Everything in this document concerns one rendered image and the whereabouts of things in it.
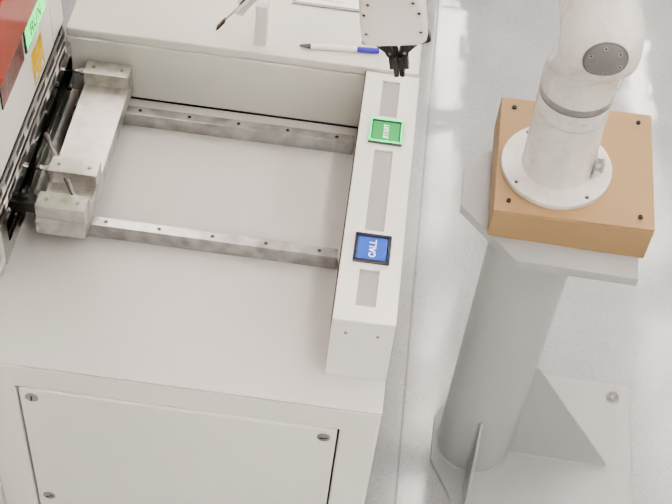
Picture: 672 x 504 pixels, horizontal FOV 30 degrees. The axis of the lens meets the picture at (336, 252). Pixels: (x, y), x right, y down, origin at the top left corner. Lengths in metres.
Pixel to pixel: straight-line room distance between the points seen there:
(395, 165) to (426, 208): 1.27
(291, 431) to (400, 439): 0.92
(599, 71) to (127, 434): 0.92
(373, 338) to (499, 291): 0.54
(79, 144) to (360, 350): 0.62
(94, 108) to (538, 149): 0.76
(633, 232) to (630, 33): 0.43
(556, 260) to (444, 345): 0.92
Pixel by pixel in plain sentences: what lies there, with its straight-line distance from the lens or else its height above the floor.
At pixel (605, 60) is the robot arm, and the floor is 1.25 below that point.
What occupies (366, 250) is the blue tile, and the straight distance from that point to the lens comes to 1.90.
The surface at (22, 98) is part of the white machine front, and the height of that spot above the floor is 1.02.
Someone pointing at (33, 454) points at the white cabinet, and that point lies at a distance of 2.17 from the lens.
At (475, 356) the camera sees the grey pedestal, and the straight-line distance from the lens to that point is 2.51.
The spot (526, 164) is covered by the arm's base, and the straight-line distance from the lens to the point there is 2.15.
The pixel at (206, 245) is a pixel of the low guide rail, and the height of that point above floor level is 0.84.
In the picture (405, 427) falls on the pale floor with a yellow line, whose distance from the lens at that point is 2.88.
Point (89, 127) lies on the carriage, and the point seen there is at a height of 0.88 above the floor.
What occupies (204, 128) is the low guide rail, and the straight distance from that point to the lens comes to 2.25.
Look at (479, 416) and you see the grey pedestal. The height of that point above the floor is 0.23.
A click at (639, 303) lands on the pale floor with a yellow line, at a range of 3.24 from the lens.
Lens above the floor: 2.39
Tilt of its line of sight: 49 degrees down
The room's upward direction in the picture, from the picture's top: 7 degrees clockwise
